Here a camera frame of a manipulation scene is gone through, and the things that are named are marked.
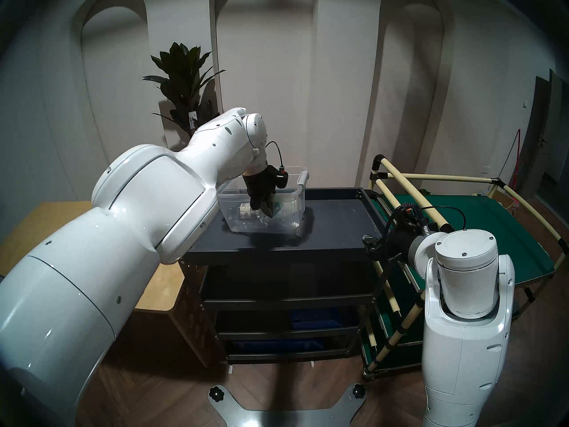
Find black metal shelf cart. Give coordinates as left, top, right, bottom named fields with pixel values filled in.
left=178, top=187, right=387, bottom=366

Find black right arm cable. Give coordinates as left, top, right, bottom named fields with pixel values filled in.
left=385, top=204, right=466, bottom=240

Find dark door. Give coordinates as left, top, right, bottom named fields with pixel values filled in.
left=518, top=69, right=569, bottom=209

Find grey metal robot base plate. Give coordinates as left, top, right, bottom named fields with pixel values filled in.
left=208, top=384, right=367, bottom=427

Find green cart beige pipe frame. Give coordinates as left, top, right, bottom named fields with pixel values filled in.
left=360, top=154, right=569, bottom=381

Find light wooden table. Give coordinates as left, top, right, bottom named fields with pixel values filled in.
left=0, top=201, right=209, bottom=369

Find small blue plastic bin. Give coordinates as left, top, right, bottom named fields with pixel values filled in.
left=289, top=308, right=343, bottom=330

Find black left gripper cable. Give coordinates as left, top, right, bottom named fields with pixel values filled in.
left=265, top=141, right=288, bottom=175

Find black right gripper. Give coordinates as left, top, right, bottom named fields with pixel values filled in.
left=362, top=232, right=416, bottom=266

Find clear plastic storage box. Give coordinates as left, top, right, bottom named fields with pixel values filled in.
left=216, top=165, right=309, bottom=234

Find red stick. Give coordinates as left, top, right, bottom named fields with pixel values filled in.
left=498, top=128, right=523, bottom=200

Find dark green leafy plant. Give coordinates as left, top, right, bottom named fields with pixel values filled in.
left=142, top=42, right=226, bottom=135

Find long blue plastic bin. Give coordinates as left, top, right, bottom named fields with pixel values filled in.
left=233, top=338, right=327, bottom=353

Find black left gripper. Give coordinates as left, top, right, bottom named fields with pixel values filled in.
left=242, top=165, right=289, bottom=219

